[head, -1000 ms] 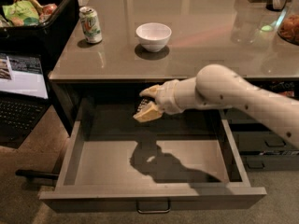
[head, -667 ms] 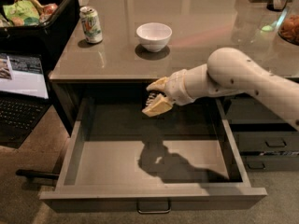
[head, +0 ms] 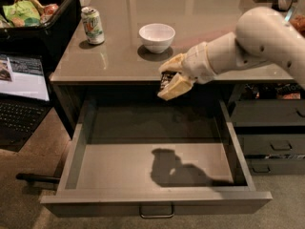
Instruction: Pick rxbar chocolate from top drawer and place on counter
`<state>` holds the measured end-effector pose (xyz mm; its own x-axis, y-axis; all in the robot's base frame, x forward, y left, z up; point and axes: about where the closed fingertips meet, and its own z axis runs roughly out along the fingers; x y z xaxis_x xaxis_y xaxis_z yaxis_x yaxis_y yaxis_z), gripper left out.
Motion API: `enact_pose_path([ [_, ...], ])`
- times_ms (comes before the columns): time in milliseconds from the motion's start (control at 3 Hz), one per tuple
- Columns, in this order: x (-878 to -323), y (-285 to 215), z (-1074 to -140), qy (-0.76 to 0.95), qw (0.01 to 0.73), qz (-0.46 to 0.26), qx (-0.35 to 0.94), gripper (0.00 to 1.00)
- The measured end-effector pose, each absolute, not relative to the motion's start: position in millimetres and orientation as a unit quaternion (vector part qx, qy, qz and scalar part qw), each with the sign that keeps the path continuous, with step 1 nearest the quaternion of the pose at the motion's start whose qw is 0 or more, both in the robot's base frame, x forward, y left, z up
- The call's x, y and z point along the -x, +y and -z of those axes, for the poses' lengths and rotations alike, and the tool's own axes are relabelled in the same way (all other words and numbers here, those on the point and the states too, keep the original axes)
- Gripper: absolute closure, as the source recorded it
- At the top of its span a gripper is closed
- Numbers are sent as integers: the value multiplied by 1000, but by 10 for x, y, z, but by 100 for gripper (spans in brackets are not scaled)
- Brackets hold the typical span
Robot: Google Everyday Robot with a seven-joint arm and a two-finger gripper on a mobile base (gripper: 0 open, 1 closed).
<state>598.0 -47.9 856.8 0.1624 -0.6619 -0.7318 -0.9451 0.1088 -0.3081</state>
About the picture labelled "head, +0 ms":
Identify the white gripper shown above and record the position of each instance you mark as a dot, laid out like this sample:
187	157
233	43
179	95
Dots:
196	63

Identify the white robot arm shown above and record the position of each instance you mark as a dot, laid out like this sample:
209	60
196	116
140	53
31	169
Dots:
261	35

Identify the grey counter cabinet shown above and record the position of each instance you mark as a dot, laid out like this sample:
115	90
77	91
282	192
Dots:
201	40

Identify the open grey top drawer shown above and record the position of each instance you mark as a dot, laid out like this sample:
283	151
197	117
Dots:
124	155

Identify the snack bowl on counter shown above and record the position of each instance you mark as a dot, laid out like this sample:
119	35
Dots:
298	22

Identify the white ceramic bowl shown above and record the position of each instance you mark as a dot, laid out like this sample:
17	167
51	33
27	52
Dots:
156	38

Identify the green white soda can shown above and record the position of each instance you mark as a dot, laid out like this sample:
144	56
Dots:
92	25

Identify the black plastic bin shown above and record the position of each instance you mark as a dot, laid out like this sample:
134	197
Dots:
49	39

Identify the red snack pack in bin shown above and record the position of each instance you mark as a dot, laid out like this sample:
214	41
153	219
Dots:
48	12

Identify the open black laptop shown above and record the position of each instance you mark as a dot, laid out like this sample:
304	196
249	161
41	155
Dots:
24	99

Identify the green snack bag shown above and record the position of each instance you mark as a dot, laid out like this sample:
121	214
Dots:
22	14

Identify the black floor bar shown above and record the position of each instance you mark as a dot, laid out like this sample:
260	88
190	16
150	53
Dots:
37	178

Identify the metal drawer handle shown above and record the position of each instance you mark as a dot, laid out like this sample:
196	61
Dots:
156	211

